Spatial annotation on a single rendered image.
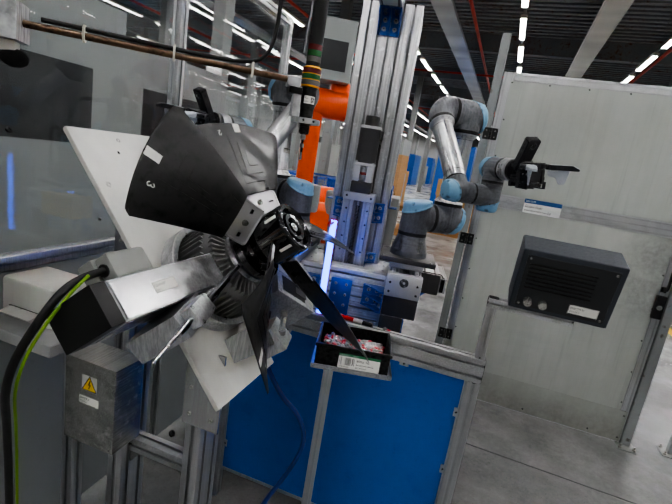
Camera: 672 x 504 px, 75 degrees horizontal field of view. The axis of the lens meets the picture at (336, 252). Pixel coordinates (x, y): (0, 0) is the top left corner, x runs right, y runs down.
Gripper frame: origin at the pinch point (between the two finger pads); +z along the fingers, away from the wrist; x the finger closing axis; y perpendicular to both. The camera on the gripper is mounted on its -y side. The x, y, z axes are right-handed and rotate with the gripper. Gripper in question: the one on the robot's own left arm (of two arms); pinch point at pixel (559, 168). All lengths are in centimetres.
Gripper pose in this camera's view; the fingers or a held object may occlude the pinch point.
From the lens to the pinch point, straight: 144.7
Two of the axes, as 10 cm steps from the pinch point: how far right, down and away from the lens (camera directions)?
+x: -9.6, 0.5, -2.7
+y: -0.3, 9.7, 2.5
